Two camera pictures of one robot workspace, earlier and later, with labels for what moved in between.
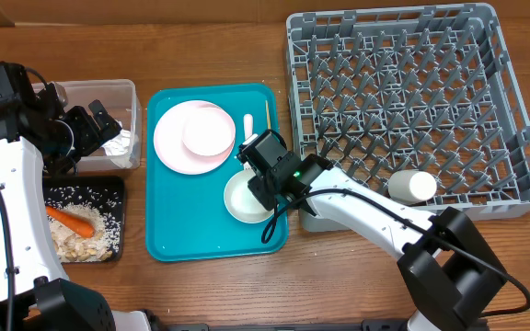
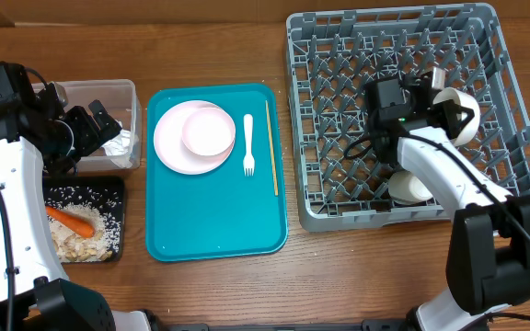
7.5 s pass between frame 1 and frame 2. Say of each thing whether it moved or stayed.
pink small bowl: stayed
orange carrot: stayed
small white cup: stayed
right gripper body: moved
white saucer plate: moved
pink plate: stayed
